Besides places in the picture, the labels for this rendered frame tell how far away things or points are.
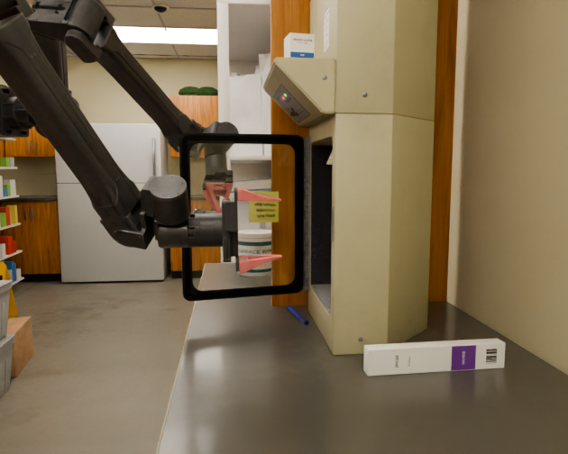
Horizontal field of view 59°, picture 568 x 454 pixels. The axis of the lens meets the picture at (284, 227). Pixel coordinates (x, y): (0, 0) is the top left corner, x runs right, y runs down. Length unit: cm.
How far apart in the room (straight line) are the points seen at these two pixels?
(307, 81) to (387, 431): 61
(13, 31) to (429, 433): 77
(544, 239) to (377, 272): 35
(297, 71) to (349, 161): 19
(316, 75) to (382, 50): 13
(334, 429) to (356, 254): 36
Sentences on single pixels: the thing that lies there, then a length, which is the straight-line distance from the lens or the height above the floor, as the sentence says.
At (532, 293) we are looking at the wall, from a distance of 119.
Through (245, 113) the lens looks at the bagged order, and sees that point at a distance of 236.
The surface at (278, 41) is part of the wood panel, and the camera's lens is 136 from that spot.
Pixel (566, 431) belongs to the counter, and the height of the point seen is 94.
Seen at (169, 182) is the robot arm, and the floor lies 129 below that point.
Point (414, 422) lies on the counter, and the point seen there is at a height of 94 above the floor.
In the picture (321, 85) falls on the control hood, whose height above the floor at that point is 146.
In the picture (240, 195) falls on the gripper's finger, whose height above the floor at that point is 126.
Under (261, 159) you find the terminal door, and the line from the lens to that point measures 123.
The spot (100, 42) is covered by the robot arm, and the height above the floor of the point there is 155.
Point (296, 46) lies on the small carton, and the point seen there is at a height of 154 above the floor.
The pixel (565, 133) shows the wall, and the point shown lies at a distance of 110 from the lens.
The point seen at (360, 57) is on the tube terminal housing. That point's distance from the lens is 100.
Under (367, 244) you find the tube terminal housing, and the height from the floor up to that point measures 116.
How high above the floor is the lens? 131
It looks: 7 degrees down
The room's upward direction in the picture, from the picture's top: straight up
